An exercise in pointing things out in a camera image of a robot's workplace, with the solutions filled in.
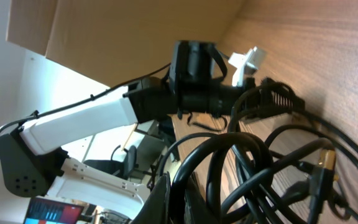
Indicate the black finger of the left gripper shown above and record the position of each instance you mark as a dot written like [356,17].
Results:
[281,96]

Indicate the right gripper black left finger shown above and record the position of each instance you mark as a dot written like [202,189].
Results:
[155,209]

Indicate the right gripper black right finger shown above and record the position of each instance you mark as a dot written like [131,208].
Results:
[196,211]

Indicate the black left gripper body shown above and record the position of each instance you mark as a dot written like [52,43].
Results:
[212,98]

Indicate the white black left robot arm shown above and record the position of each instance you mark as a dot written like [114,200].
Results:
[34,163]

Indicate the black office chair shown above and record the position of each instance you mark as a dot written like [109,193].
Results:
[122,169]

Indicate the computer monitor screen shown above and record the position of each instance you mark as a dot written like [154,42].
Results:
[44,211]

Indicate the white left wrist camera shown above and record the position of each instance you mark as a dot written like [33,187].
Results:
[246,65]

